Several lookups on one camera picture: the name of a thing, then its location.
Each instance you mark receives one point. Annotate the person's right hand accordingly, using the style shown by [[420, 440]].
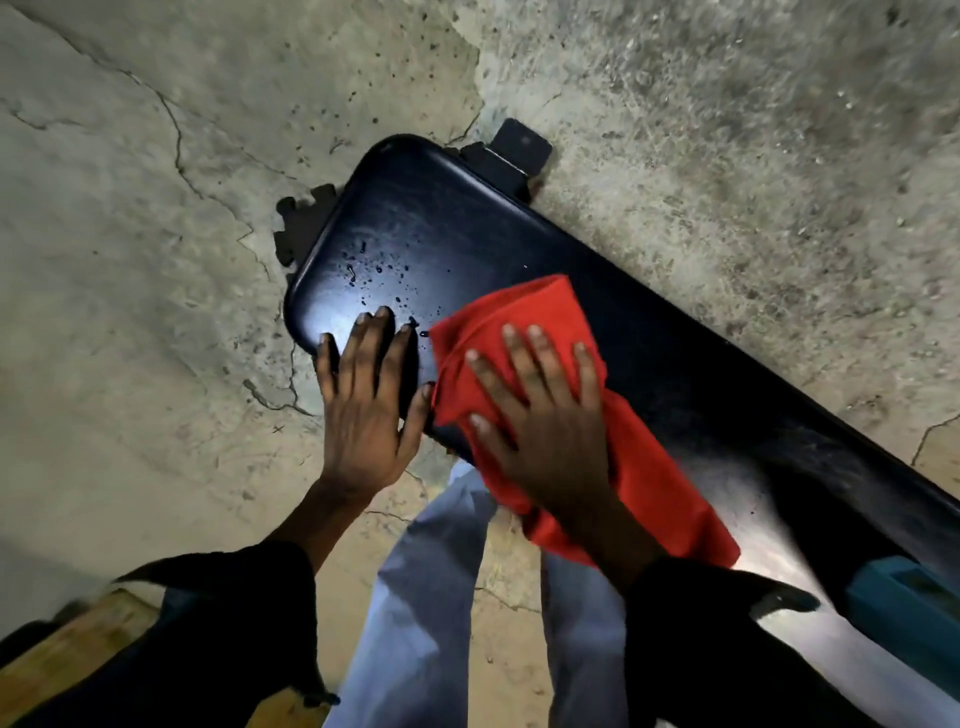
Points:
[[555, 442]]

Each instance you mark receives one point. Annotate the person's right middle finger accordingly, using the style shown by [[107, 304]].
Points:
[[521, 367]]

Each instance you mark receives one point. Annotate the person's left little finger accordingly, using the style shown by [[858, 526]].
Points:
[[326, 371]]

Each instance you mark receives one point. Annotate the person's right little finger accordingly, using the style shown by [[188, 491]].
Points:
[[588, 379]]

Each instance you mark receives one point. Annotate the person's right thumb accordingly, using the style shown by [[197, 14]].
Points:
[[491, 442]]

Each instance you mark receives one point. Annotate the person's black left sleeve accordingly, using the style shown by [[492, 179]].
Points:
[[217, 637]]

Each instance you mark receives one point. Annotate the person's left forearm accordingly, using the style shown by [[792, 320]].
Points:
[[315, 521]]

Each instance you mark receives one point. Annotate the wooden board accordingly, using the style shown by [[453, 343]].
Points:
[[67, 652]]

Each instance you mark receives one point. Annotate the person's black sleeve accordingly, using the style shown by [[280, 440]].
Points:
[[712, 652], [217, 637]]

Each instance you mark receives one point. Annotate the person's left hand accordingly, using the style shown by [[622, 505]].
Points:
[[364, 435]]

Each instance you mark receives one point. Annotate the black metal bench foot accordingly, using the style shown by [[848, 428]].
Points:
[[514, 154]]

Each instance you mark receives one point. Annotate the black padded bench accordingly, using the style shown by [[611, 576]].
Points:
[[450, 225]]

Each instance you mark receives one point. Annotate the person's left middle finger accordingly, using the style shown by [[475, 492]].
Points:
[[379, 352]]

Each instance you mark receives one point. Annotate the red cleaning cloth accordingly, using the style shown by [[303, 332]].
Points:
[[652, 487]]

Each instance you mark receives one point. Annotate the teal plastic box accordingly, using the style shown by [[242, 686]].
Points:
[[904, 615]]

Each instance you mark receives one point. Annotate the person's light blue trousers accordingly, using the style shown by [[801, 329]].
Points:
[[420, 615]]

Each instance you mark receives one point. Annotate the person's right forearm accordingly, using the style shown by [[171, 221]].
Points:
[[604, 536]]

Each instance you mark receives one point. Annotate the person's left thumb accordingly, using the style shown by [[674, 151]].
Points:
[[418, 424]]

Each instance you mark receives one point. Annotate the person's black right sleeve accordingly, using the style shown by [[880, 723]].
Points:
[[712, 652]]

